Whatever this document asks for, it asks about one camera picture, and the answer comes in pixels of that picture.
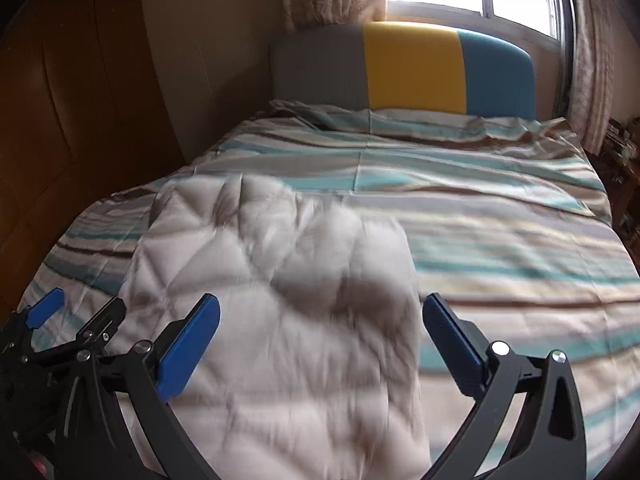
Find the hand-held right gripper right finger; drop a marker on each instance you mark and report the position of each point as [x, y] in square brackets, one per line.
[455, 340]

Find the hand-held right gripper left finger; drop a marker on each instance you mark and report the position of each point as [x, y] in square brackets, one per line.
[187, 340]

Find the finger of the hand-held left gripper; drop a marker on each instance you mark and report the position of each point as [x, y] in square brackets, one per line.
[45, 305]
[102, 322]

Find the beige quilted puffer jacket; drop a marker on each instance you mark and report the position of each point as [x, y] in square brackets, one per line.
[280, 320]

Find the striped bed sheet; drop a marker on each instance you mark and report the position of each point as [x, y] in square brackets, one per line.
[475, 220]

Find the brown wooden wardrobe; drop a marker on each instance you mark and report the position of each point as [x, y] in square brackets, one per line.
[75, 135]

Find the round wooden table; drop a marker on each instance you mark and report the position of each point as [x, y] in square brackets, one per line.
[627, 180]

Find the grey yellow blue headboard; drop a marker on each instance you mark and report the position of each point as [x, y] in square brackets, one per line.
[410, 65]

